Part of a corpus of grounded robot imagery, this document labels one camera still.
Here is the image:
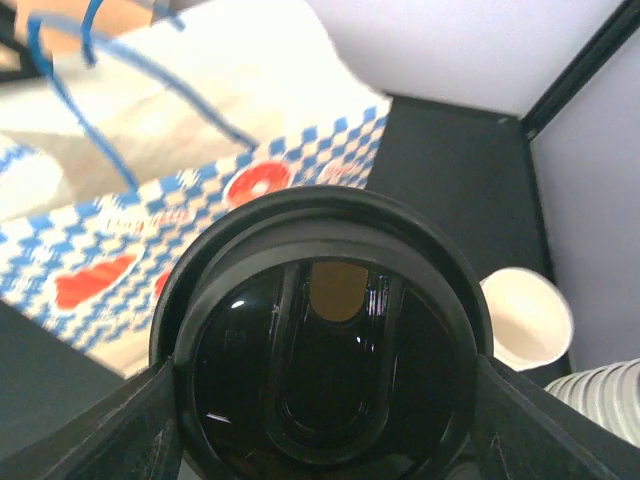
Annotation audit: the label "tall stack paper cups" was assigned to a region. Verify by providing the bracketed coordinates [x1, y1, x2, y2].
[545, 359, 640, 447]

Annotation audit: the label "short stack paper cups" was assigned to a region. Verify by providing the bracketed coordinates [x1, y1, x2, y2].
[480, 267, 574, 372]

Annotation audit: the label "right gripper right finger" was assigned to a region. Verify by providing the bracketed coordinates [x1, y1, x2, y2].
[471, 355, 639, 480]

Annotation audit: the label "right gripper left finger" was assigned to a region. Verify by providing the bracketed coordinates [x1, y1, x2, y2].
[1, 361, 181, 479]

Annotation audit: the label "black cup lid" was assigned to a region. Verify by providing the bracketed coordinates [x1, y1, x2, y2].
[150, 186, 493, 479]

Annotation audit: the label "blue bag handle cord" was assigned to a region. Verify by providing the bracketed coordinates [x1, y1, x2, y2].
[27, 0, 259, 189]

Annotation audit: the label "blue checkered paper bag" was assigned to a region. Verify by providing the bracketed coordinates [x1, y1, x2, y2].
[1, 1, 391, 376]

